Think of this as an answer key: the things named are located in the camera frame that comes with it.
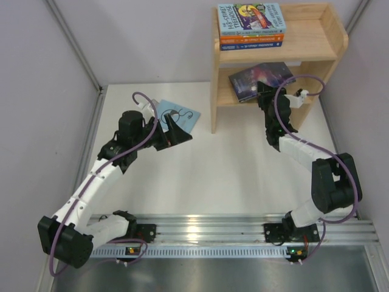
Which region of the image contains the light blue thin booklet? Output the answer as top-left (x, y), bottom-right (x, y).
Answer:
top-left (156, 100), bottom-right (201, 133)

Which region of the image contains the purple galaxy cover book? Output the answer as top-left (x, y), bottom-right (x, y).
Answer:
top-left (229, 62), bottom-right (293, 103)

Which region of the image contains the blue 91-storey treehouse book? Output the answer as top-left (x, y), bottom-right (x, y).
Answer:
top-left (220, 41), bottom-right (283, 51)

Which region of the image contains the orange 78-storey treehouse book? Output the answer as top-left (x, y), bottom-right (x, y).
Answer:
top-left (219, 33), bottom-right (284, 44)

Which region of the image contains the light blue 143-storey treehouse book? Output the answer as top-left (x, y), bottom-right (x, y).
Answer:
top-left (216, 3), bottom-right (287, 36)

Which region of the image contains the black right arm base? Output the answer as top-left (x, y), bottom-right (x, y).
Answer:
top-left (263, 223), bottom-right (320, 246)

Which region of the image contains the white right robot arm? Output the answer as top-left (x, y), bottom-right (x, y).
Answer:
top-left (257, 82), bottom-right (363, 229)

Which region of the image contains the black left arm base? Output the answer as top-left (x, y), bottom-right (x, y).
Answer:
top-left (130, 224), bottom-right (157, 243)

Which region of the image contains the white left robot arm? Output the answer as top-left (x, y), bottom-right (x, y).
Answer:
top-left (38, 110), bottom-right (193, 268)

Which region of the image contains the wooden two-tier shelf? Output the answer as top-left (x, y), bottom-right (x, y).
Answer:
top-left (210, 2), bottom-right (348, 133)

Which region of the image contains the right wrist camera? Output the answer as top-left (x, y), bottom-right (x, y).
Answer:
top-left (284, 89), bottom-right (309, 108)

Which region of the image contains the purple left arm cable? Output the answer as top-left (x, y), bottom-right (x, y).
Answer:
top-left (49, 92), bottom-right (159, 277)

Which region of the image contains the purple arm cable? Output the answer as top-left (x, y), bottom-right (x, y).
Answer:
top-left (49, 92), bottom-right (159, 277)
top-left (273, 74), bottom-right (359, 265)

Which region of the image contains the aluminium mounting rail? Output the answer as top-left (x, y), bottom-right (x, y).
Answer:
top-left (92, 214), bottom-right (379, 259)

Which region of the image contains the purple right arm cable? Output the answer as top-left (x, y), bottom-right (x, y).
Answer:
top-left (273, 74), bottom-right (359, 265)

